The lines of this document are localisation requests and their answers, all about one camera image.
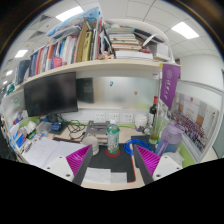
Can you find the dark wine bottle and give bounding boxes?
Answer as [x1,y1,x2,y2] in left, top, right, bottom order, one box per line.
[148,95,159,126]

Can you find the tall clear glass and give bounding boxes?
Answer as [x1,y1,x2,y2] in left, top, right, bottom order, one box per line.
[149,114,165,145]

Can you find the written white paper sheet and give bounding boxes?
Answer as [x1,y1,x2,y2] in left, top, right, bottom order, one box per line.
[23,137,60,168]

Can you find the purple hanging banner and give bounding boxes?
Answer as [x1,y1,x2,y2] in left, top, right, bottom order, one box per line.
[159,63,182,111]

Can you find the coiled blue cable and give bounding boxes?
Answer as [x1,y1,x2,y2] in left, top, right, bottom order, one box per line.
[123,138,153,157]

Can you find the small blue device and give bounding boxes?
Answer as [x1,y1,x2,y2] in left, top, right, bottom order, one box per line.
[50,121,64,133]

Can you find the black computer monitor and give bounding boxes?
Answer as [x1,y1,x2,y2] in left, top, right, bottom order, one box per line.
[23,71,79,118]

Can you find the clear plastic box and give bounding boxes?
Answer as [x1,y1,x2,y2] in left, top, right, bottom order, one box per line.
[35,120,53,135]

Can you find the white wall socket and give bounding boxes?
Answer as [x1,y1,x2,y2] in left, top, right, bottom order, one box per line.
[93,112,106,123]
[121,112,134,124]
[108,112,120,123]

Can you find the black desk mat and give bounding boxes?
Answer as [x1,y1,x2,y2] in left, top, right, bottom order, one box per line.
[81,143,138,184]

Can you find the flat round red coaster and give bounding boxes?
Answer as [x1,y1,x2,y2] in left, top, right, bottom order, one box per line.
[105,147,122,159]

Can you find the small white paper sheet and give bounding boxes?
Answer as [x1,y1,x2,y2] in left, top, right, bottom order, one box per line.
[83,167,112,186]

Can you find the group photo poster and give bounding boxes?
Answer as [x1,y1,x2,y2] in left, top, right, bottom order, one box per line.
[169,91,218,155]

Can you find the dark wall panel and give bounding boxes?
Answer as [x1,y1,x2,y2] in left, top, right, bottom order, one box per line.
[75,77,95,105]

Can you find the large white paper sheet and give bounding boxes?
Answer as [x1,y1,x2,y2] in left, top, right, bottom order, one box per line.
[44,139,86,170]

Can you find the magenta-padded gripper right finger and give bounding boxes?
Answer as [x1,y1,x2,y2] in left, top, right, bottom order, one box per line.
[133,144,184,185]

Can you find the white ceramic jar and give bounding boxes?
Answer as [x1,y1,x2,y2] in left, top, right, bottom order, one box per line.
[134,113,149,131]

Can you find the grey metal laptop stand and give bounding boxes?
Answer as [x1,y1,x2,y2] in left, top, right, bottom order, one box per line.
[83,119,111,140]

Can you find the white shelf with books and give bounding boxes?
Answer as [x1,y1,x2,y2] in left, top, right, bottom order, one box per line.
[13,6,175,88]

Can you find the green-labelled clear drink bottle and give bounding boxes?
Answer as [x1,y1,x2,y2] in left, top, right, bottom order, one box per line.
[106,119,121,155]

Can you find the ceiling lights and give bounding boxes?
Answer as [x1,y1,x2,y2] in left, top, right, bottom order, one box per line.
[2,4,201,86]

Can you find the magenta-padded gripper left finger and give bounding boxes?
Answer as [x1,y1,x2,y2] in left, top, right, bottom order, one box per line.
[44,144,95,187]

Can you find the black cables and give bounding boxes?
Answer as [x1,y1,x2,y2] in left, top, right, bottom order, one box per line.
[56,114,88,141]

